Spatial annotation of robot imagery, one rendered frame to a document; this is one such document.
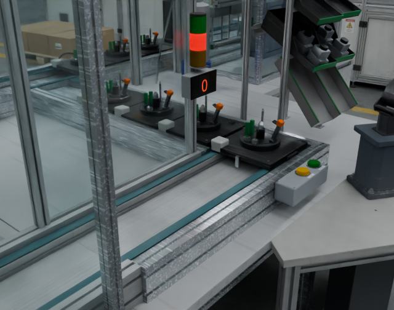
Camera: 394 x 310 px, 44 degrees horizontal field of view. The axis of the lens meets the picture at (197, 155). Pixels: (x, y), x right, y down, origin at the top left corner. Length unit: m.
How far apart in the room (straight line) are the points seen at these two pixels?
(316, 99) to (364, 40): 3.78
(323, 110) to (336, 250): 0.67
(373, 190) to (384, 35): 4.05
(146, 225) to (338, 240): 0.53
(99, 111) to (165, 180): 0.69
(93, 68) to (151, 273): 0.53
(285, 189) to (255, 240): 0.19
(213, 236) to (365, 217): 0.50
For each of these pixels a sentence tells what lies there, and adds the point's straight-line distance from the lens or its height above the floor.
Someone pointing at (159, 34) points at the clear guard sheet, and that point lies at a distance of 1.41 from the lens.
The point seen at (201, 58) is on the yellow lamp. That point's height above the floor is 1.29.
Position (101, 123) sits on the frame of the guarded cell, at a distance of 0.84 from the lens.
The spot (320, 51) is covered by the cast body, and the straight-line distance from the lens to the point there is 1.77.
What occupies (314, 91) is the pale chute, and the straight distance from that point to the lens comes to 1.91.
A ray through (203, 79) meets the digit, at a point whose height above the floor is 1.22.
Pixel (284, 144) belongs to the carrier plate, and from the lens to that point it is 1.70.
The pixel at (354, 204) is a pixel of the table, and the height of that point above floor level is 0.86.
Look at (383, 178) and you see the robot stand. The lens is 1.64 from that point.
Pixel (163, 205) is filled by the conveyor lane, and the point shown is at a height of 0.92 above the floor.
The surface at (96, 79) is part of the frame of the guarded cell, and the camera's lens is 0.81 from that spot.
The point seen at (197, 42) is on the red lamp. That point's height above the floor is 1.34.
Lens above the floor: 1.65
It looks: 25 degrees down
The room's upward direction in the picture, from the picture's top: straight up
